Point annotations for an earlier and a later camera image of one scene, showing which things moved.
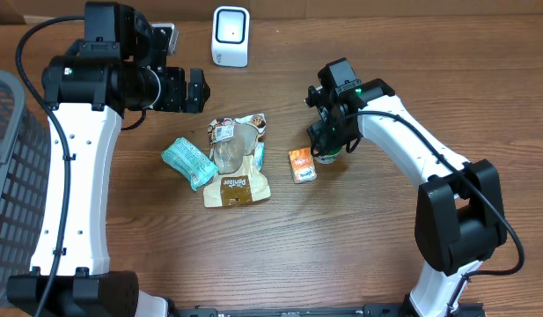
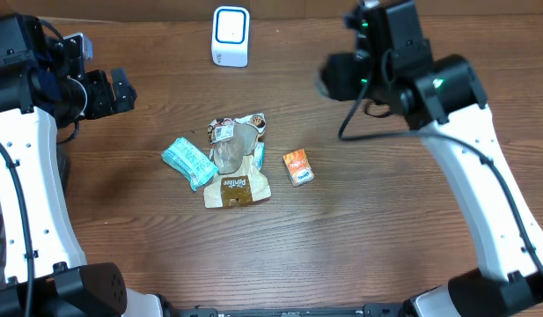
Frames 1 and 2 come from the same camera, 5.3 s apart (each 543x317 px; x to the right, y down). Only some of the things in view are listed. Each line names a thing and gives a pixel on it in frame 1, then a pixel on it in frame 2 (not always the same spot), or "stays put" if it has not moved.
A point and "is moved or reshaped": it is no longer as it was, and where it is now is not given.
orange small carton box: [303, 165] is moved or reshaped
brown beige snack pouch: [237, 152] stays put
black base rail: [374, 310] stays put
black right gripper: [324, 140] -> [338, 72]
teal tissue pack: [188, 162] stays put
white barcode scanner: [230, 36] stays put
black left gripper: [177, 100] -> [127, 92]
